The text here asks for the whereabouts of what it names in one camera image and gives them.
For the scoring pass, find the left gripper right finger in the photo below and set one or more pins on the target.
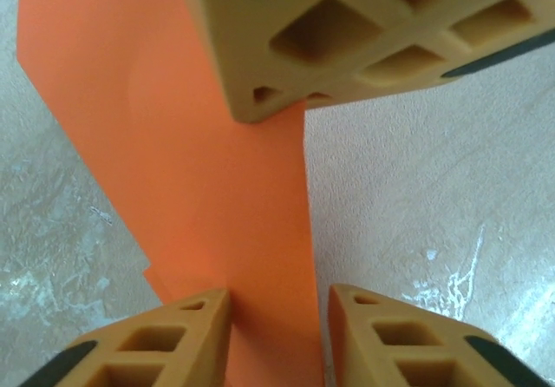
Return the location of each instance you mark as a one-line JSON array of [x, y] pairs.
[[360, 343]]

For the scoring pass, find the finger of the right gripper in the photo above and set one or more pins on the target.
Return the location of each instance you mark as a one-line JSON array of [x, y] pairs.
[[433, 48], [260, 48]]

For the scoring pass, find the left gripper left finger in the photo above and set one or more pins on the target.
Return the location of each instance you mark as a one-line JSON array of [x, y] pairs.
[[191, 335]]

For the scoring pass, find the orange paper sheet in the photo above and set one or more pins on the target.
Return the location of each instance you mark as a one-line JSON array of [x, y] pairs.
[[195, 187]]

